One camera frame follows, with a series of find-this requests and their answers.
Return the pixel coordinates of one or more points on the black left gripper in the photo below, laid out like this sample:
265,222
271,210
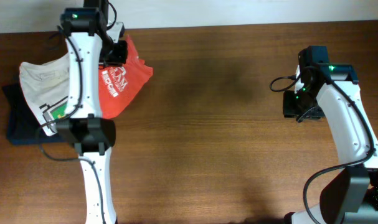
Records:
122,58

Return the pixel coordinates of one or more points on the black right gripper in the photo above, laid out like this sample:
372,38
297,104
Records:
289,111

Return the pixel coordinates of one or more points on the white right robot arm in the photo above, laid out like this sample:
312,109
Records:
347,192

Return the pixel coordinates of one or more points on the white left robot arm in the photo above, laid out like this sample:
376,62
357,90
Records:
91,41

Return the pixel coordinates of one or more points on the dark navy folded garment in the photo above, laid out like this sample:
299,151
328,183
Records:
22,126

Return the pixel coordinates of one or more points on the orange soccer t-shirt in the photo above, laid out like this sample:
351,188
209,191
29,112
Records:
119,85

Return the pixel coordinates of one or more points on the white folded graphic t-shirt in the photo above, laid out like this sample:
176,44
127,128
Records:
46,89

